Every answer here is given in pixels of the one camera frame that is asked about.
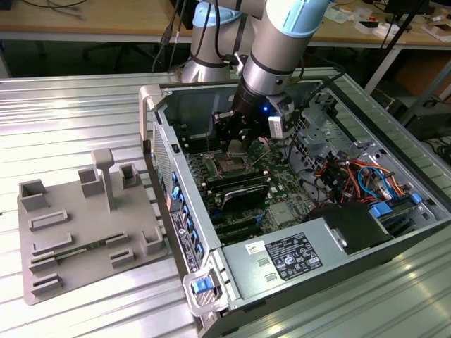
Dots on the white box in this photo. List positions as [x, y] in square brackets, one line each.
[380, 31]

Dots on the silver CPU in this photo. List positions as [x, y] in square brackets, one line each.
[236, 148]

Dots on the RAM slot white clips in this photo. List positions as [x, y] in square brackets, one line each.
[239, 183]
[197, 143]

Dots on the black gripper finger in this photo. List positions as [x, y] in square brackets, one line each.
[248, 139]
[222, 130]

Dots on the grey power supply unit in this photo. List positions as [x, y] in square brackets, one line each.
[239, 267]

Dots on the green motherboard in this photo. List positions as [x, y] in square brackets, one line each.
[282, 190]

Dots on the metal locking lever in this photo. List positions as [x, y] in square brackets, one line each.
[261, 157]

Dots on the metal drive cage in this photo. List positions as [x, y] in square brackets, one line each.
[313, 137]

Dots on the blue disk carrier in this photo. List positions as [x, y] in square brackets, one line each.
[380, 210]

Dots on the wooden desk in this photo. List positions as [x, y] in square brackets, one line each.
[105, 17]

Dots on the green RAM stick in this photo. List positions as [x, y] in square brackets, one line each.
[81, 250]

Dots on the brown cardboard piece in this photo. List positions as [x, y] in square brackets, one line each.
[437, 31]

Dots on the grey parts rack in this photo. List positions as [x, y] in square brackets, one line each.
[88, 218]

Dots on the grey open PC case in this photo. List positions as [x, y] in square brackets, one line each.
[190, 105]

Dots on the black graphics card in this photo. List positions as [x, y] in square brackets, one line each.
[243, 197]

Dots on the black air shroud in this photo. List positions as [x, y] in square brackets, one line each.
[352, 225]

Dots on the CPU socket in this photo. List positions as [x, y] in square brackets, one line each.
[225, 167]

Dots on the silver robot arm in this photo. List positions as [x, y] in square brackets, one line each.
[282, 45]

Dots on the blue latch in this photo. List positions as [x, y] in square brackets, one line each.
[202, 285]

